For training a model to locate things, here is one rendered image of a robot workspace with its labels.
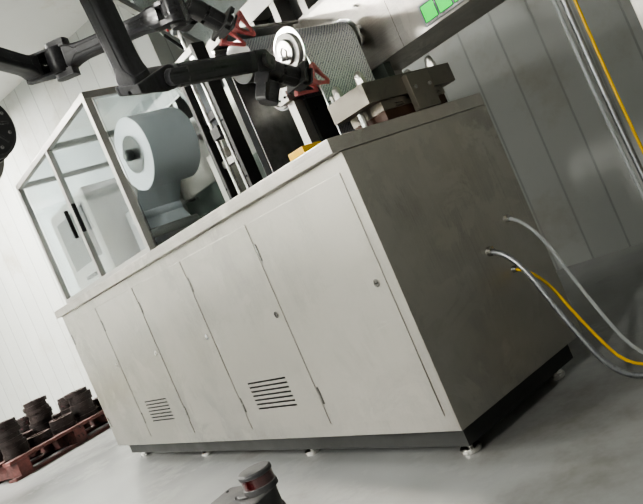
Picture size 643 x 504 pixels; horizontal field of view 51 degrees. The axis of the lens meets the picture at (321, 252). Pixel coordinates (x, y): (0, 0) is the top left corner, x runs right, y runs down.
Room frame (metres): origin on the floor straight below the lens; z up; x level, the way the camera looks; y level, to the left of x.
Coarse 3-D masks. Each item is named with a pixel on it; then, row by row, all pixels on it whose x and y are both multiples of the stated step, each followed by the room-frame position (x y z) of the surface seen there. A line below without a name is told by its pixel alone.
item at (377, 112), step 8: (440, 88) 2.08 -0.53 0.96; (400, 96) 1.97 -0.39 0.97; (408, 96) 1.99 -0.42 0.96; (440, 96) 2.08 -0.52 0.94; (376, 104) 1.93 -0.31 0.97; (384, 104) 1.92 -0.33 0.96; (392, 104) 1.94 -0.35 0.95; (400, 104) 1.97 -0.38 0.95; (408, 104) 1.98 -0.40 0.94; (368, 112) 1.96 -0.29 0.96; (376, 112) 1.94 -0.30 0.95; (384, 112) 1.92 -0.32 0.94; (392, 112) 1.93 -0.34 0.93; (400, 112) 1.95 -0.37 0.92; (408, 112) 1.97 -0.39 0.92; (352, 120) 2.02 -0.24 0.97; (368, 120) 1.97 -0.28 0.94; (376, 120) 1.95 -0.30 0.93; (384, 120) 1.93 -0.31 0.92; (360, 128) 2.01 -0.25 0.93
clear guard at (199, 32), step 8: (128, 0) 2.82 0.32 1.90; (136, 0) 2.81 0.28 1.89; (144, 0) 2.80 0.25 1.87; (152, 0) 2.79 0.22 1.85; (184, 0) 2.76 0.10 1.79; (208, 0) 2.74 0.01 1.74; (216, 0) 2.73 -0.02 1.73; (224, 0) 2.73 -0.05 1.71; (232, 0) 2.72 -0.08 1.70; (240, 0) 2.71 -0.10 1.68; (144, 8) 2.85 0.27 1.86; (216, 8) 2.78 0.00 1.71; (224, 8) 2.77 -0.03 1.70; (200, 24) 2.88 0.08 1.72; (184, 32) 2.94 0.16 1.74; (192, 32) 2.94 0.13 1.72; (200, 32) 2.93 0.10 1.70; (208, 32) 2.92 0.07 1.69; (200, 40) 2.98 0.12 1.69; (208, 40) 2.97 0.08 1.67
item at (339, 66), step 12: (348, 48) 2.17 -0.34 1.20; (360, 48) 2.20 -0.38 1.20; (312, 60) 2.06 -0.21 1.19; (324, 60) 2.09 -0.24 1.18; (336, 60) 2.12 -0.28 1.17; (348, 60) 2.15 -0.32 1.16; (360, 60) 2.18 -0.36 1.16; (324, 72) 2.08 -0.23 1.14; (336, 72) 2.11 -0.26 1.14; (348, 72) 2.14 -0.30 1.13; (324, 84) 2.07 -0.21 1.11; (336, 84) 2.10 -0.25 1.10; (348, 84) 2.13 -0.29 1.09; (324, 96) 2.06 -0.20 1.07
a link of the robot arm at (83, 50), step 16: (160, 0) 1.87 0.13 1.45; (176, 0) 1.87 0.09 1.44; (144, 16) 1.88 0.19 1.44; (160, 16) 1.90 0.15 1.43; (176, 16) 1.87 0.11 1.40; (128, 32) 1.90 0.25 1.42; (144, 32) 1.91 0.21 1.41; (64, 48) 1.95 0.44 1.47; (80, 48) 1.94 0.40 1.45; (96, 48) 1.93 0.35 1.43; (80, 64) 1.99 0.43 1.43; (64, 80) 2.00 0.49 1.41
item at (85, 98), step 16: (80, 96) 2.73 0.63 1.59; (96, 96) 2.74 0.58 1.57; (96, 112) 2.73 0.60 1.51; (64, 128) 2.96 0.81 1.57; (96, 128) 2.71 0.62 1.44; (48, 144) 3.12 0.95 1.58; (48, 160) 3.19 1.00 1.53; (112, 160) 2.71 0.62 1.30; (64, 192) 3.17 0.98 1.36; (128, 192) 2.72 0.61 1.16; (32, 224) 3.63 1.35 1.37; (80, 224) 3.12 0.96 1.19; (144, 224) 2.72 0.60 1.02; (144, 240) 2.72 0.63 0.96; (48, 256) 3.62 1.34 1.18; (112, 272) 3.06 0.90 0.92
